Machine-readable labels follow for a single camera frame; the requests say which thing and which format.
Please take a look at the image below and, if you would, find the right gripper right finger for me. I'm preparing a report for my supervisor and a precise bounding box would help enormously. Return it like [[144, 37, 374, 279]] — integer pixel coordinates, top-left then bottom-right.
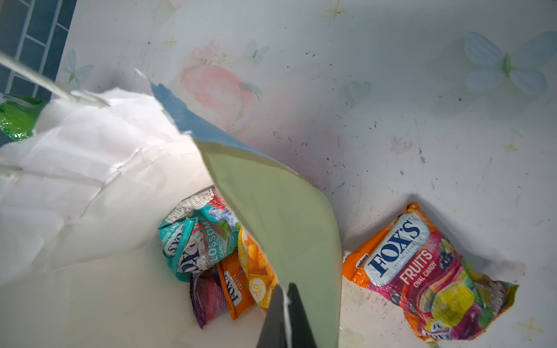
[[287, 283, 317, 348]]

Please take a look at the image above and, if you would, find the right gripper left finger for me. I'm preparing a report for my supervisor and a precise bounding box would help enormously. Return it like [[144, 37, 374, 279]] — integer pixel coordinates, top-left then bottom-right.
[[256, 286, 287, 348]]

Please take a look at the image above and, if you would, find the Fox's fruits candy bag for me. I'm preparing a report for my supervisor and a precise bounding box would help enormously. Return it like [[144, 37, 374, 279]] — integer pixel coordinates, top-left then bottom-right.
[[342, 202, 519, 347]]

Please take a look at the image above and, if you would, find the green floral paper bag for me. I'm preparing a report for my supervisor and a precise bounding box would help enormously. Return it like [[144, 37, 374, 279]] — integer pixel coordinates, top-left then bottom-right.
[[1, 55, 342, 347]]

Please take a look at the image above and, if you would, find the green snack bag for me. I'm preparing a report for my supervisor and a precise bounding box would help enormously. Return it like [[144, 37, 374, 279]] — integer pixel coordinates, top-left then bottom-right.
[[1, 94, 47, 142]]

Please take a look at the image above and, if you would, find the orange Fox's candy bag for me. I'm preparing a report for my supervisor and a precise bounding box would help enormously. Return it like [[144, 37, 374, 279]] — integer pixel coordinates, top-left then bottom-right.
[[217, 228, 279, 320]]

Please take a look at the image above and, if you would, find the teal Fox's blossom candy bag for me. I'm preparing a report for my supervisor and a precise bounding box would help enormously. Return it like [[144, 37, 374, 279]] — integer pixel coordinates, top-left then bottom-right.
[[158, 187, 241, 282]]

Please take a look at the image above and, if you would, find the purple snack packet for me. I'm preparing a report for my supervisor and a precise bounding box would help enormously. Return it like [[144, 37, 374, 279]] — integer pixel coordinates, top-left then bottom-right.
[[190, 267, 228, 329]]

